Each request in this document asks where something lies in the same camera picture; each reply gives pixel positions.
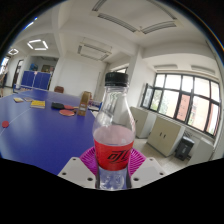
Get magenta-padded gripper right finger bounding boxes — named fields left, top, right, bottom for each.
left=126, top=148, right=168, bottom=190

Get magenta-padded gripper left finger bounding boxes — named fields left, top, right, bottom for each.
left=57, top=146, right=100, bottom=190

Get clear bottle with red label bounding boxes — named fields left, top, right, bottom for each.
left=92, top=71, right=137, bottom=191

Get beige cabinet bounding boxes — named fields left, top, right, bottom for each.
left=187, top=137, right=216, bottom=167
left=146, top=115, right=187, bottom=158
left=129, top=106, right=158, bottom=139

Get black box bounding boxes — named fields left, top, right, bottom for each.
left=173, top=135, right=195, bottom=162

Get brown cardboard box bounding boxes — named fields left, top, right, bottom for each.
left=77, top=91, right=92, bottom=117

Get black paddle case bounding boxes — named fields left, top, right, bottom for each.
left=50, top=101, right=66, bottom=110

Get yellow book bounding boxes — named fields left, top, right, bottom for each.
left=30, top=99, right=46, bottom=110

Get wide black-framed window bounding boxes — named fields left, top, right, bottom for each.
left=141, top=73, right=222, bottom=138

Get brown armchair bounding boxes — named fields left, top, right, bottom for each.
left=53, top=85, right=65, bottom=94

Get blue partition screen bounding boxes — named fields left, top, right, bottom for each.
left=20, top=69, right=52, bottom=91

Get tall black-framed window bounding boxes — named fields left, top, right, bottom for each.
left=111, top=66, right=129, bottom=75

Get dark brown door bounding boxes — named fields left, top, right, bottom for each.
left=13, top=59, right=24, bottom=88

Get ceiling lights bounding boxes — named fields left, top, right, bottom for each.
left=7, top=39, right=49, bottom=56

